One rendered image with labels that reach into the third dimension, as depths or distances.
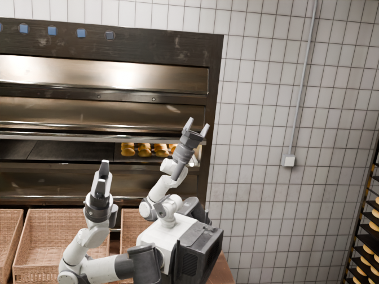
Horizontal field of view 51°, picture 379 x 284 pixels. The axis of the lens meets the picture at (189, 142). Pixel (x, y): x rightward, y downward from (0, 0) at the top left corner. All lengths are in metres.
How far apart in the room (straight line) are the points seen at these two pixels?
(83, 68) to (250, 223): 1.67
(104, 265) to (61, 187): 1.41
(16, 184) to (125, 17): 1.33
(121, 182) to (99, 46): 0.95
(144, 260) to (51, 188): 1.53
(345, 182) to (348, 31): 1.14
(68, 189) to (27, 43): 0.99
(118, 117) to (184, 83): 0.49
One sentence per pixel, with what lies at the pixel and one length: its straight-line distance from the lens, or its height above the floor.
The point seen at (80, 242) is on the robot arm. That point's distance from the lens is 1.45.
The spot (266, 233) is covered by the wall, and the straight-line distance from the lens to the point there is 3.23.
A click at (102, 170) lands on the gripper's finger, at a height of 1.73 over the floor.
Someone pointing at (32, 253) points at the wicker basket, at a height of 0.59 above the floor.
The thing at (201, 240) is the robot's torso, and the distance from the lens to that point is 1.57.
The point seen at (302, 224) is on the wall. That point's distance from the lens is 3.31.
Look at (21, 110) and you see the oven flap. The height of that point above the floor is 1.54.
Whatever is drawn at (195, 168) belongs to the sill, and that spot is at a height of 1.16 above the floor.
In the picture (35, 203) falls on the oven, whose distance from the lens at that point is 2.94.
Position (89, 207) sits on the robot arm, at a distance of 1.32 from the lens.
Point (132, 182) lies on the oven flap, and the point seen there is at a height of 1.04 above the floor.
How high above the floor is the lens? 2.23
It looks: 19 degrees down
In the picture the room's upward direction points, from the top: 5 degrees clockwise
